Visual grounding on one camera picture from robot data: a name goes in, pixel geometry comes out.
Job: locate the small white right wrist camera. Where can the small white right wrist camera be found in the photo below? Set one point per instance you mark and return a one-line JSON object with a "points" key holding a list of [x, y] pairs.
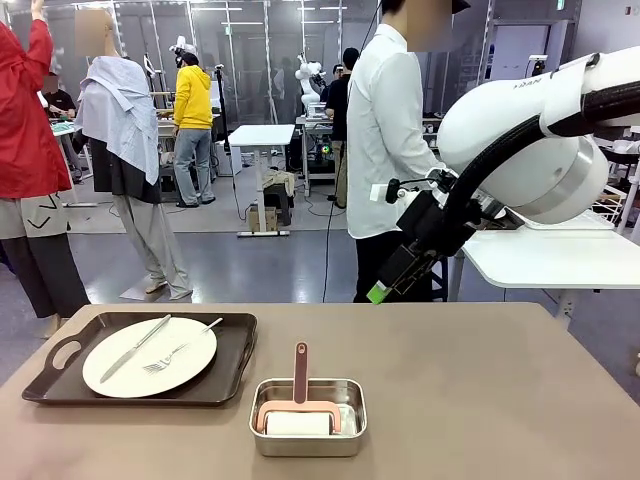
{"points": [[380, 193]]}

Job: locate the mannequin with red jacket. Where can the mannequin with red jacket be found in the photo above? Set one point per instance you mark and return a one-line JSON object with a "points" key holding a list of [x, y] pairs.
{"points": [[25, 140]]}

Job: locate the black stool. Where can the black stool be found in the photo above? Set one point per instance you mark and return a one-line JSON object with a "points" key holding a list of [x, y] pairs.
{"points": [[440, 280]]}

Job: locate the dark brown serving tray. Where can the dark brown serving tray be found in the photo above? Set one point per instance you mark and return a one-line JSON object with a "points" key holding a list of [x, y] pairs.
{"points": [[235, 350]]}

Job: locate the white side table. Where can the white side table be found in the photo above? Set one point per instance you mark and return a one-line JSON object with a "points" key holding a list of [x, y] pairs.
{"points": [[550, 260]]}

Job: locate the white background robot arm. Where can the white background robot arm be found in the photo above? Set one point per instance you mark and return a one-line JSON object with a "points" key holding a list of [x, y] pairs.
{"points": [[305, 80]]}

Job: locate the person in black t-shirt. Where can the person in black t-shirt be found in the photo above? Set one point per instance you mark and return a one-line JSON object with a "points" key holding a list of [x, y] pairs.
{"points": [[340, 110]]}

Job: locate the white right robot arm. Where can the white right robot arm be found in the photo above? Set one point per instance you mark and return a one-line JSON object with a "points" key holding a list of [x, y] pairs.
{"points": [[500, 130]]}

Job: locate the white round dinner plate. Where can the white round dinner plate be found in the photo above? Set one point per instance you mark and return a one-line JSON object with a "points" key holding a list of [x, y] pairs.
{"points": [[190, 360]]}

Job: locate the rectangular stainless steel container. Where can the rectangular stainless steel container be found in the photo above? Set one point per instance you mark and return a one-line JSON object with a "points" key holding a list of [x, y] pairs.
{"points": [[305, 445]]}

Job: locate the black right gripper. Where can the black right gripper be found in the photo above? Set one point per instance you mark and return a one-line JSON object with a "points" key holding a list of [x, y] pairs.
{"points": [[422, 220]]}

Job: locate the pink lint roller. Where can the pink lint roller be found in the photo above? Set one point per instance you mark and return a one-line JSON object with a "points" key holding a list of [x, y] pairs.
{"points": [[300, 370]]}

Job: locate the seated person in black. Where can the seated person in black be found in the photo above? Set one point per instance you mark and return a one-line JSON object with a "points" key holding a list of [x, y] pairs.
{"points": [[57, 102]]}

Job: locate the silver fork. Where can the silver fork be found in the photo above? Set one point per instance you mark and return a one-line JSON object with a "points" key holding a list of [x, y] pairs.
{"points": [[172, 356]]}

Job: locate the mannequin with striped blue shirt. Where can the mannequin with striped blue shirt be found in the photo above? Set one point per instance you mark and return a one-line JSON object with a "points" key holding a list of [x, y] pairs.
{"points": [[120, 130]]}

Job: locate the silver table knife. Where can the silver table knife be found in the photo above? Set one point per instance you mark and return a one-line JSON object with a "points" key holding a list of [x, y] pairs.
{"points": [[132, 350]]}

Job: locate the person in yellow hoodie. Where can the person in yellow hoodie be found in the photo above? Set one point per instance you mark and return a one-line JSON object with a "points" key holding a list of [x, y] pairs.
{"points": [[192, 100]]}

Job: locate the tripod stand with camera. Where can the tripod stand with camera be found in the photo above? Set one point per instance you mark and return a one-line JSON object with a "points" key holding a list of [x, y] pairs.
{"points": [[538, 60]]}

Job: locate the cardboard box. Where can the cardboard box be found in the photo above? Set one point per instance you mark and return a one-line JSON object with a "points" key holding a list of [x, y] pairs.
{"points": [[260, 220]]}

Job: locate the beige cloth on stool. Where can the beige cloth on stool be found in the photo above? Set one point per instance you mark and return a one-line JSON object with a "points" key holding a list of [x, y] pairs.
{"points": [[277, 181]]}

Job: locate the person right forearm white sleeve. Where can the person right forearm white sleeve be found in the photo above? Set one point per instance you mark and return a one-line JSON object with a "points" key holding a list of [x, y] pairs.
{"points": [[432, 155]]}

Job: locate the person in white shirt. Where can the person in white shirt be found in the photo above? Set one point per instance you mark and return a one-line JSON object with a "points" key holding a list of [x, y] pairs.
{"points": [[380, 150]]}

